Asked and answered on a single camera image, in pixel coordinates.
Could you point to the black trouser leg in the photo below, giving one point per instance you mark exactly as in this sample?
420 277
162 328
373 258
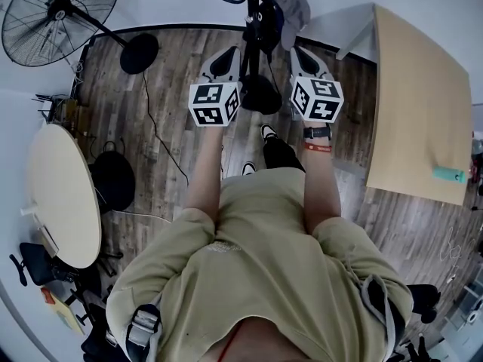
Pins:
281 157

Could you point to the beige box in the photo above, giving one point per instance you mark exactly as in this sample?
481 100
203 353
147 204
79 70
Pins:
48 240

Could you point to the grey cap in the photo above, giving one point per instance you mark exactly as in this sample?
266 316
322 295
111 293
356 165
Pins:
294 13

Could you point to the light wooden rectangular table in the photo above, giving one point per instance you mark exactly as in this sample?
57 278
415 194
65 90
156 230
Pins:
415 108

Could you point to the olive green shirt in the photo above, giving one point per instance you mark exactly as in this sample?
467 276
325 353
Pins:
264 247

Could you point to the black wristwatch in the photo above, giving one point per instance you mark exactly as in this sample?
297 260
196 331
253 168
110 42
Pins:
317 132

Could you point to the person's left forearm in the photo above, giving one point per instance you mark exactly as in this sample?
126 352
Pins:
203 172

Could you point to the black standing fan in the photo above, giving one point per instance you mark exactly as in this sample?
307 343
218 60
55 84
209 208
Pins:
56 13

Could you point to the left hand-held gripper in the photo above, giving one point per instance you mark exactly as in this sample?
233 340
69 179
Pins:
211 104

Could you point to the beige round table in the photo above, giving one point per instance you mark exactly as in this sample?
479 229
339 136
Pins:
64 198

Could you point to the black bag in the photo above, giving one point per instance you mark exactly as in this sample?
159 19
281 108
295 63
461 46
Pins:
268 25

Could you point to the white cup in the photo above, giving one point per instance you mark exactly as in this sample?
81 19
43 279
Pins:
28 209

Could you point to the person's right forearm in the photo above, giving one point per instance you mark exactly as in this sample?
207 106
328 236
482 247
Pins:
319 187

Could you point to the black office chair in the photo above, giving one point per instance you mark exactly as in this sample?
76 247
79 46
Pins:
35 264

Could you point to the white and black shoe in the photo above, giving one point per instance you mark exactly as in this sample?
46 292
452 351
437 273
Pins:
268 131
248 168

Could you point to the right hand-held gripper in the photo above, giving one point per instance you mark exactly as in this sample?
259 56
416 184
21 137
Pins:
320 102

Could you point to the red wristband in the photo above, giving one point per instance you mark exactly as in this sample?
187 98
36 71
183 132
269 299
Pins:
317 148

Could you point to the yellow book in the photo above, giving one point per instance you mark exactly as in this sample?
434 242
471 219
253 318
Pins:
68 315

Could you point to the black coat rack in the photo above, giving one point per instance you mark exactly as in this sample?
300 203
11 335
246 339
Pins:
253 62

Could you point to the orange packet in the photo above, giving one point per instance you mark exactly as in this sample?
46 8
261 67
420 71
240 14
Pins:
47 296

